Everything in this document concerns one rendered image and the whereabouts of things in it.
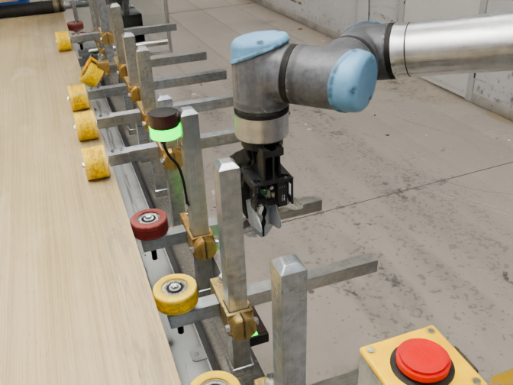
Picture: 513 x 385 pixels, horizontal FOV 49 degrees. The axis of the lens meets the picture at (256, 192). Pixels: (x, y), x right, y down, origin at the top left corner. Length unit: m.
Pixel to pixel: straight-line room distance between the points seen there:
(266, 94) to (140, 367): 0.46
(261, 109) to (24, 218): 0.67
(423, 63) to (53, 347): 0.73
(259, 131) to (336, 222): 1.98
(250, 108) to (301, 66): 0.11
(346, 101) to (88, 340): 0.56
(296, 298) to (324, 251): 1.93
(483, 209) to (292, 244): 1.03
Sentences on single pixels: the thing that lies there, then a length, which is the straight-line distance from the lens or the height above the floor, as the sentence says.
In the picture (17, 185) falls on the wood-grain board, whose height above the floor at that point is 0.90.
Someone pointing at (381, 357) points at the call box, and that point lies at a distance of 0.46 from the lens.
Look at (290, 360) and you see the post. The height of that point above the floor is 0.99.
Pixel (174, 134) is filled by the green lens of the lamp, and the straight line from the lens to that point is 1.08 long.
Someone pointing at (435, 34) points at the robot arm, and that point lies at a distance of 0.90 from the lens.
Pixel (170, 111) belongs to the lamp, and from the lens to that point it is 1.09.
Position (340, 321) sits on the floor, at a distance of 2.28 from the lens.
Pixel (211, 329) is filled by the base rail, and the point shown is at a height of 0.70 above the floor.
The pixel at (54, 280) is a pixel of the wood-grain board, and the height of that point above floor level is 0.90.
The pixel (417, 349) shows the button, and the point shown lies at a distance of 0.46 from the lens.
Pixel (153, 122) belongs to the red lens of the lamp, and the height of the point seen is 1.15.
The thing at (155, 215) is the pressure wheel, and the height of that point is 0.90.
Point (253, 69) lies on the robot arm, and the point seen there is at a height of 1.29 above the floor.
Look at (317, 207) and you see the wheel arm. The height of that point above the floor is 0.84.
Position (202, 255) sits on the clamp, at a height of 0.84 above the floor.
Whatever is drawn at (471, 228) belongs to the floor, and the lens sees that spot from 2.92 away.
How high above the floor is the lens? 1.55
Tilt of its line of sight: 30 degrees down
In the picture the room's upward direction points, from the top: 2 degrees counter-clockwise
